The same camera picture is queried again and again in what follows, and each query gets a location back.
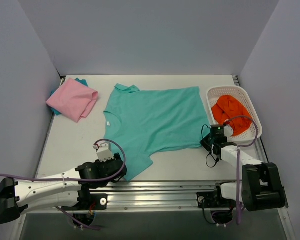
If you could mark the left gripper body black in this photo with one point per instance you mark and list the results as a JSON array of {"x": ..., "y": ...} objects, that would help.
[{"x": 118, "y": 165}]

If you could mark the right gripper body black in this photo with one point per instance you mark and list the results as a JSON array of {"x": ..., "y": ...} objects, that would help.
[{"x": 205, "y": 143}]

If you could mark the teal t-shirt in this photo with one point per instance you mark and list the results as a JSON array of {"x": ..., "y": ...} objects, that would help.
[{"x": 146, "y": 122}]

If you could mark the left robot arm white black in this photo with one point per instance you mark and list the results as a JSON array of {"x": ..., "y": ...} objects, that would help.
[{"x": 69, "y": 190}]

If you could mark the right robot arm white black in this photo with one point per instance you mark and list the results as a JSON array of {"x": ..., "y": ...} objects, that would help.
[{"x": 257, "y": 185}]

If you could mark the orange crumpled t-shirt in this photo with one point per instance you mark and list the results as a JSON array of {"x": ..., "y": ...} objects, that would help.
[{"x": 228, "y": 107}]

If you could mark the white perforated plastic basket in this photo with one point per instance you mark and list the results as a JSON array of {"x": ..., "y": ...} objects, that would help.
[{"x": 255, "y": 129}]

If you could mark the pink folded t-shirt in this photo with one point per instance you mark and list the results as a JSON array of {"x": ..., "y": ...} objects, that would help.
[{"x": 93, "y": 96}]

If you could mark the teal folded t-shirt underneath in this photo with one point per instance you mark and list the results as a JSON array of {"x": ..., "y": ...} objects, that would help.
[{"x": 55, "y": 110}]

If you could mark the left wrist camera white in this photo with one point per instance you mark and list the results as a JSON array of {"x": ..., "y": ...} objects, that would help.
[{"x": 103, "y": 151}]

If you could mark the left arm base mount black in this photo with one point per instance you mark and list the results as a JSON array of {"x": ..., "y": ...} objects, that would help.
[{"x": 95, "y": 202}]

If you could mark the aluminium rail frame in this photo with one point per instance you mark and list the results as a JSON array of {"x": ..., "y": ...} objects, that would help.
[{"x": 160, "y": 203}]

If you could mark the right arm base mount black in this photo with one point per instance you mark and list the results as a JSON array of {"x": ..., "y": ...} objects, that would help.
[{"x": 212, "y": 200}]

